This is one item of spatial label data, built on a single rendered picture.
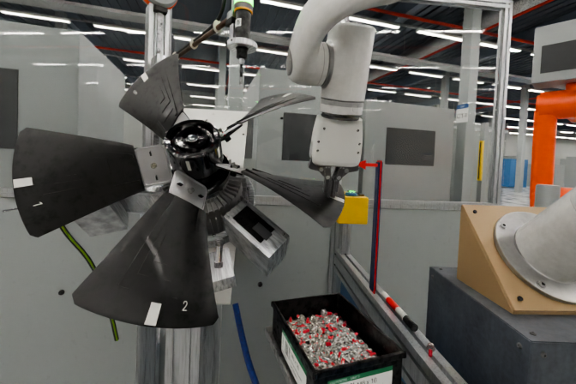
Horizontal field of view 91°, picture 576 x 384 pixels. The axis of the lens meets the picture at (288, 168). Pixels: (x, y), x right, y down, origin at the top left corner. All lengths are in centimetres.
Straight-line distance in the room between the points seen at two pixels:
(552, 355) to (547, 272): 16
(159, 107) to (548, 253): 89
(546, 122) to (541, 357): 386
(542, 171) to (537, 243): 370
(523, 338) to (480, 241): 19
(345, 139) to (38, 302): 163
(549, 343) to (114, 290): 66
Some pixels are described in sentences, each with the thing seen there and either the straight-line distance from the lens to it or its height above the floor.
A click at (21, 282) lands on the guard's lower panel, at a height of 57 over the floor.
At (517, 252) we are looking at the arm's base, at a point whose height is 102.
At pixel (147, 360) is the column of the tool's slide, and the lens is 160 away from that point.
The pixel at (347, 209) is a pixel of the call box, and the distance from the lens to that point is 96.
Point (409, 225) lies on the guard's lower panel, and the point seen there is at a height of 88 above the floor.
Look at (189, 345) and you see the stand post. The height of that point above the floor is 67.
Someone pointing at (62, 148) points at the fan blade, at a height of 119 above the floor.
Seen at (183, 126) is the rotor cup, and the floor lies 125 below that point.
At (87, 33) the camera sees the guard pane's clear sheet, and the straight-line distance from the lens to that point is 172.
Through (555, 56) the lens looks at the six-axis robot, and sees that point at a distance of 436.
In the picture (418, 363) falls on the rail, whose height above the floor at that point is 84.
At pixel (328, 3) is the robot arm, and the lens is 48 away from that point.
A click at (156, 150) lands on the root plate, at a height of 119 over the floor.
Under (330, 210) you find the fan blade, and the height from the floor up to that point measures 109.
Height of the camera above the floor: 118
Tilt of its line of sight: 2 degrees down
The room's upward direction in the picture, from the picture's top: 2 degrees clockwise
